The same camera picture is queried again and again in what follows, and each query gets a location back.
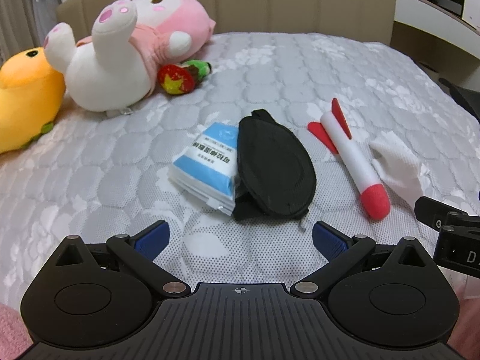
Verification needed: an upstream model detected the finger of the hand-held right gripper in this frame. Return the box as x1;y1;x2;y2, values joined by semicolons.
414;196;469;230

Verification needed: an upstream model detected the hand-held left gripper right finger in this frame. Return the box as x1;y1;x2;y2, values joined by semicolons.
291;220;429;297

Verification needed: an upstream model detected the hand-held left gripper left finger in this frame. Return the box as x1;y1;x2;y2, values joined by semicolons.
55;220;191;296

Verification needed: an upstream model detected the white and red foam rocket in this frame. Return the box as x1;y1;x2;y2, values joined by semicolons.
307;97;391;220

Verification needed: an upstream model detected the blue and white packet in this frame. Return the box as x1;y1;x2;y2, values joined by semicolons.
170;122;241;216

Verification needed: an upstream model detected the person's right forearm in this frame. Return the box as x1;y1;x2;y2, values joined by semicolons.
454;270;480;360

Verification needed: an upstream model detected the white tissue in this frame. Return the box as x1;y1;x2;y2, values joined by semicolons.
369;133;432;205

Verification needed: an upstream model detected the black eye mask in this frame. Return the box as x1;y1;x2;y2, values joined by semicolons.
232;109;316;222

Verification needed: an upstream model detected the black chair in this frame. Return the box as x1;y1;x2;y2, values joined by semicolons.
439;78;480;115

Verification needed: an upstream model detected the red strawberry plush toy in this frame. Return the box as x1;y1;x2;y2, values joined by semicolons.
157;59;212;95

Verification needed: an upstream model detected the pink fleece clothing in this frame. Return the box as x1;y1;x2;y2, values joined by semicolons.
0;303;32;360

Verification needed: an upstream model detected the pink and white plush toy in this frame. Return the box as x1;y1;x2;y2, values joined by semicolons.
43;0;216;113

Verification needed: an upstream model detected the white curved desk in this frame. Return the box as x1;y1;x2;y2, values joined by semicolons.
392;0;480;87

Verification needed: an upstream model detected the yellow plush toy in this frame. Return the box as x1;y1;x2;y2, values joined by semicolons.
0;47;66;154

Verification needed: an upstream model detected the white cardboard box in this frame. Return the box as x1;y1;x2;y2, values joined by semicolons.
462;0;480;32

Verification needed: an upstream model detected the beige padded headboard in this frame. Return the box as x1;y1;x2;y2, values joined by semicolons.
56;0;398;46

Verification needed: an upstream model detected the grey curtain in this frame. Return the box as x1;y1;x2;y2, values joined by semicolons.
0;0;76;68

